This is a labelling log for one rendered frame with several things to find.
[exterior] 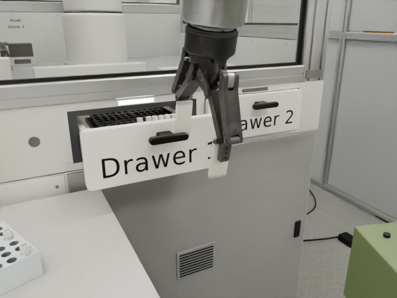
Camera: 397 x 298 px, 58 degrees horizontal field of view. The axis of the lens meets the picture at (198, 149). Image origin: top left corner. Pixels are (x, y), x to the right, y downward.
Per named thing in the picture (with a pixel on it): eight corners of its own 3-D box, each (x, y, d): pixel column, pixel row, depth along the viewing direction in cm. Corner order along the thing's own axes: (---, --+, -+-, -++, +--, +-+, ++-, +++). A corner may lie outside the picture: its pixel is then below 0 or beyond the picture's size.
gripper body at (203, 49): (251, 32, 49) (240, 95, 53) (220, 18, 55) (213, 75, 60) (202, 32, 45) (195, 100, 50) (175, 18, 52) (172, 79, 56)
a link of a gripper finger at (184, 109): (177, 102, 62) (175, 100, 62) (175, 138, 65) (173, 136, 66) (193, 101, 63) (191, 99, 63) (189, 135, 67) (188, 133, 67)
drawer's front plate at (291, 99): (299, 128, 100) (303, 89, 97) (208, 143, 88) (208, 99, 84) (295, 127, 102) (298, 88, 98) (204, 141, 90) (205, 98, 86)
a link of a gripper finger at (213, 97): (219, 69, 54) (223, 65, 53) (236, 141, 53) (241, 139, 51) (196, 71, 52) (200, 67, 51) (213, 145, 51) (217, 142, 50)
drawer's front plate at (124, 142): (228, 164, 75) (230, 113, 72) (87, 191, 63) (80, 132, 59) (224, 161, 77) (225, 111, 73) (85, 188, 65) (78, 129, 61)
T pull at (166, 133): (189, 140, 65) (189, 132, 65) (150, 146, 62) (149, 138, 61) (181, 135, 68) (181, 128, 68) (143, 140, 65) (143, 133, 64)
